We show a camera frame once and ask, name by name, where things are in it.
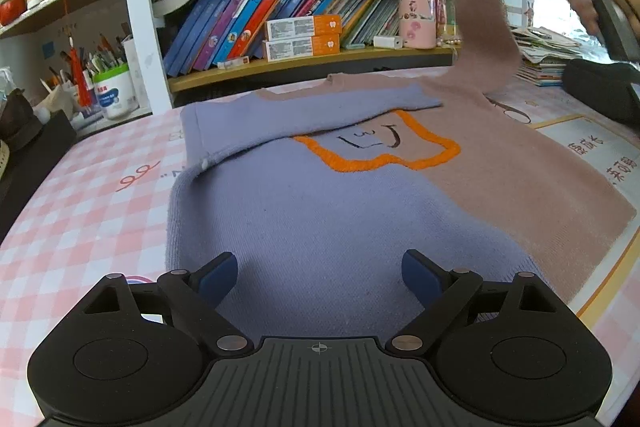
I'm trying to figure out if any pink checkered table mat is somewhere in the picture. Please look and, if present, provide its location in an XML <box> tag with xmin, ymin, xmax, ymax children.
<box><xmin>1</xmin><ymin>79</ymin><xmax>639</xmax><ymax>426</ymax></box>

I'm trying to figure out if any lower orange white box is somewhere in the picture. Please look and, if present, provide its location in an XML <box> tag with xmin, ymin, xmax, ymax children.
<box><xmin>264</xmin><ymin>35</ymin><xmax>341</xmax><ymax>62</ymax></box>

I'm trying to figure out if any red tassel ornament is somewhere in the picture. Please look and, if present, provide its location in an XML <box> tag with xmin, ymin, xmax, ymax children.
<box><xmin>68</xmin><ymin>36</ymin><xmax>92</xmax><ymax>107</ymax></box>

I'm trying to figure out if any purple and pink sweater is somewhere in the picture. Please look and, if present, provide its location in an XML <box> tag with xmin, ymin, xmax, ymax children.
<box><xmin>166</xmin><ymin>0</ymin><xmax>636</xmax><ymax>340</ymax></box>

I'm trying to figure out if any pink sticker cup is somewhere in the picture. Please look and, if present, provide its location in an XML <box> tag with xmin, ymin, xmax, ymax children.
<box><xmin>398</xmin><ymin>0</ymin><xmax>437</xmax><ymax>50</ymax></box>

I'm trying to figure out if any stack of magazines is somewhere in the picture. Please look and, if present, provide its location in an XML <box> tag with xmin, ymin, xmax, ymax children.
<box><xmin>511</xmin><ymin>27</ymin><xmax>580</xmax><ymax>87</ymax></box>

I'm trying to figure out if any upper orange white box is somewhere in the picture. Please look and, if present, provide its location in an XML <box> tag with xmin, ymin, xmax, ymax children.
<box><xmin>266</xmin><ymin>15</ymin><xmax>342</xmax><ymax>41</ymax></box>

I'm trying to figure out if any orange white box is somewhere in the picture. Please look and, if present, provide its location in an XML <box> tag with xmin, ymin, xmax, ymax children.
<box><xmin>264</xmin><ymin>35</ymin><xmax>341</xmax><ymax>62</ymax></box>
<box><xmin>266</xmin><ymin>15</ymin><xmax>342</xmax><ymax>41</ymax></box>

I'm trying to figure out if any black side box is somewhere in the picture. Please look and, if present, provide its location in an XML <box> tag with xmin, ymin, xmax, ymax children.
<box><xmin>0</xmin><ymin>112</ymin><xmax>76</xmax><ymax>239</ymax></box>

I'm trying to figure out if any black bag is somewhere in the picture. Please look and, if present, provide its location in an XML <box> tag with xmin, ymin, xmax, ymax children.
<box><xmin>562</xmin><ymin>58</ymin><xmax>639</xmax><ymax>128</ymax></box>

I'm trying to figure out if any white pen holder jar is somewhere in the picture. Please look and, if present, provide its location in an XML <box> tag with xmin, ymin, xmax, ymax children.
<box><xmin>92</xmin><ymin>64</ymin><xmax>139</xmax><ymax>120</ymax></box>

